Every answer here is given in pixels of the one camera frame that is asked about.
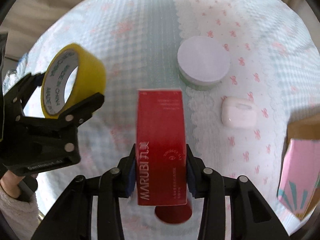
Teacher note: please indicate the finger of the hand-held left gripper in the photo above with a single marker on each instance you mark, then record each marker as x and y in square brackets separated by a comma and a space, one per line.
[25, 83]
[85, 105]

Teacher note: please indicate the pink cardboard box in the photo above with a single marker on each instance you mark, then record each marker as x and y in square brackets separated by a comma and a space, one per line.
[297, 170]

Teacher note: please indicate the red cardboard box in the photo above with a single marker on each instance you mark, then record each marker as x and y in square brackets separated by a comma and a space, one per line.
[161, 140]

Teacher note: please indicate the white earbuds case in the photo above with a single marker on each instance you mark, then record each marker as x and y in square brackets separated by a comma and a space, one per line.
[238, 112]

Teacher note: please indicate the person's left hand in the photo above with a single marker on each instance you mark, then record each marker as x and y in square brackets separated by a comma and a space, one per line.
[10, 183]

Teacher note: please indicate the person's left forearm white sleeve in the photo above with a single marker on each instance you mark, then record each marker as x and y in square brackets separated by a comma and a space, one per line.
[20, 212]

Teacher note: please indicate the light printed blanket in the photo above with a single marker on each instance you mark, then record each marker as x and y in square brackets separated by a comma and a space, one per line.
[140, 42]

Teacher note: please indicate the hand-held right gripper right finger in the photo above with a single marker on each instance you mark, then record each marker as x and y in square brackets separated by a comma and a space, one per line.
[191, 180]

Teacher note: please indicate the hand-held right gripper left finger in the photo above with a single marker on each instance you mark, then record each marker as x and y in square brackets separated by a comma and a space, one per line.
[131, 180]

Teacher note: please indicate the yellow tape roll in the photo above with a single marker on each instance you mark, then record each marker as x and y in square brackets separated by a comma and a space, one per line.
[92, 72]

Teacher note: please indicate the red round cap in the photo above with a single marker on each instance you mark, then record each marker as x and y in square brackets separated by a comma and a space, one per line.
[172, 213]

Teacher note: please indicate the white round jar green base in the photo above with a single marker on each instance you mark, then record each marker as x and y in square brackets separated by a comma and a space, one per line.
[203, 60]

